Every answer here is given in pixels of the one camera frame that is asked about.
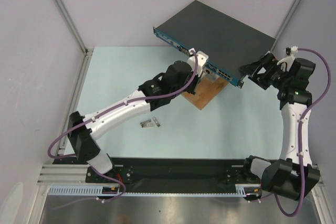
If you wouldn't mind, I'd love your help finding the silver sfp module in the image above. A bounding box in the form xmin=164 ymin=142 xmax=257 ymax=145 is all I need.
xmin=153 ymin=117 xmax=161 ymax=127
xmin=140 ymin=120 xmax=154 ymax=128

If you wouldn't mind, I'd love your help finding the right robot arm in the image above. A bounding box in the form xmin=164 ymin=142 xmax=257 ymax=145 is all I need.
xmin=240 ymin=52 xmax=320 ymax=200

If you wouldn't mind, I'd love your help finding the wooden base board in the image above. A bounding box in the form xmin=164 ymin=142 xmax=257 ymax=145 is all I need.
xmin=182 ymin=77 xmax=229 ymax=110

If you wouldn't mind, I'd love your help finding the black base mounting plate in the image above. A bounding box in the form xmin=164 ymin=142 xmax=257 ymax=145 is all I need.
xmin=53 ymin=156 xmax=289 ymax=194

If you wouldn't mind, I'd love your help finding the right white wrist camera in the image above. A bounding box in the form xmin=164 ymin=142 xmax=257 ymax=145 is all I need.
xmin=277 ymin=46 xmax=298 ymax=72

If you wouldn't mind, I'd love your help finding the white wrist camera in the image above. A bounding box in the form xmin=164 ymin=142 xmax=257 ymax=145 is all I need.
xmin=277 ymin=46 xmax=298 ymax=72
xmin=187 ymin=48 xmax=208 ymax=78

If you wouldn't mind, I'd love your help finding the metal switch stand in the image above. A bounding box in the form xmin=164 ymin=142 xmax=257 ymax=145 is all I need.
xmin=202 ymin=68 xmax=219 ymax=83

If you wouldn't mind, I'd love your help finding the black blue network switch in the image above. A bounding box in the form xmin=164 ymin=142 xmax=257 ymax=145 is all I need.
xmin=153 ymin=1 xmax=275 ymax=88

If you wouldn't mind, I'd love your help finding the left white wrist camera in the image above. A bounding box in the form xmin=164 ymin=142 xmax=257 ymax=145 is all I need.
xmin=187 ymin=48 xmax=208 ymax=78

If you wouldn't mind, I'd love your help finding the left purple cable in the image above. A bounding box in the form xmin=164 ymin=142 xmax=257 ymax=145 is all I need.
xmin=47 ymin=52 xmax=199 ymax=210

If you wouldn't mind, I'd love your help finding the purple cable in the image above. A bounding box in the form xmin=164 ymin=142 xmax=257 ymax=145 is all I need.
xmin=246 ymin=47 xmax=332 ymax=217
xmin=47 ymin=52 xmax=199 ymax=210

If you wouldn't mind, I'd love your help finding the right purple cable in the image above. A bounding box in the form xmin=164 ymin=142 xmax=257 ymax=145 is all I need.
xmin=246 ymin=47 xmax=332 ymax=217

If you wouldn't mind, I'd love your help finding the right aluminium frame post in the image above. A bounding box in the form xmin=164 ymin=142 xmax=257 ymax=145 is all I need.
xmin=271 ymin=0 xmax=302 ymax=51

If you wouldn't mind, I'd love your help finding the aluminium frame post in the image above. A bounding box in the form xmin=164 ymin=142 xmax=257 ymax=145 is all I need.
xmin=271 ymin=0 xmax=302 ymax=51
xmin=36 ymin=0 xmax=92 ymax=57

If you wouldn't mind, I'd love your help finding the left aluminium frame post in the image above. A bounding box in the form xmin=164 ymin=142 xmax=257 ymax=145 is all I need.
xmin=36 ymin=0 xmax=92 ymax=57

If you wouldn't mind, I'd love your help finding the white slotted cable duct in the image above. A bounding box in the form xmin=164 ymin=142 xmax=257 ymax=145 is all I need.
xmin=48 ymin=184 xmax=261 ymax=197

